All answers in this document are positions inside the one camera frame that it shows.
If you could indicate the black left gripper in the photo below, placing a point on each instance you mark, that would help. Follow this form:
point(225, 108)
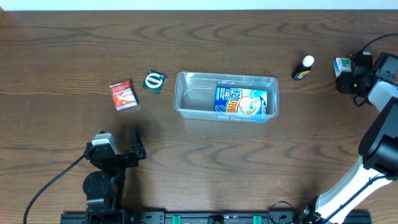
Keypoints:
point(123, 158)

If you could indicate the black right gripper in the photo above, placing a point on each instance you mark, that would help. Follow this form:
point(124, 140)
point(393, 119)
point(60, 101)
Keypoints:
point(344, 83)

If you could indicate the white green medicine box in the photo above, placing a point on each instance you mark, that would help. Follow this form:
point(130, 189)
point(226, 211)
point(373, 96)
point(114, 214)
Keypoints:
point(342, 66)

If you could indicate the red ActiFast medicine box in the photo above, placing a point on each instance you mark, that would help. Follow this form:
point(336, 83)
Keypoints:
point(123, 95)

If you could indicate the dark bottle white cap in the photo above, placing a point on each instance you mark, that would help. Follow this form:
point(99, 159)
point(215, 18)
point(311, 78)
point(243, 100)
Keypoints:
point(303, 69)

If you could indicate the blue Kool Fever box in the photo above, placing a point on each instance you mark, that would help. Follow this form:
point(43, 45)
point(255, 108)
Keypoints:
point(240, 100)

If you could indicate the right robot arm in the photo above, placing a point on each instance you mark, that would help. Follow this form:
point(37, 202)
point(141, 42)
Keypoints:
point(372, 80)

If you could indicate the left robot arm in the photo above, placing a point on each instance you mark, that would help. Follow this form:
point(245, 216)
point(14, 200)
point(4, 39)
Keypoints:
point(104, 187)

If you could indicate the clear plastic container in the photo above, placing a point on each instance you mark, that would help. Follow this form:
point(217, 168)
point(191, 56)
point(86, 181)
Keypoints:
point(195, 95)

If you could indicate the green round-logo box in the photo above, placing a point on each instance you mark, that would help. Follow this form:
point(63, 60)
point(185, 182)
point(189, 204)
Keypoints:
point(154, 81)

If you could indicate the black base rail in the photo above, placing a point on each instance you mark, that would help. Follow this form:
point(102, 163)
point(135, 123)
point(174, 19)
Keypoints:
point(186, 218)

